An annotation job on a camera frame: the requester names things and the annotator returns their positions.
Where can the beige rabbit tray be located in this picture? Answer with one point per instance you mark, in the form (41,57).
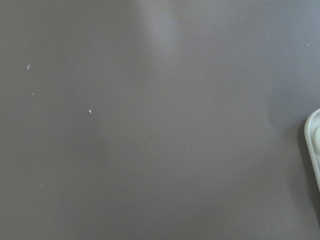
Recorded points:
(310,127)

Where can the cream plastic cup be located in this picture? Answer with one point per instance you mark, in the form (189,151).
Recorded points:
(317,138)

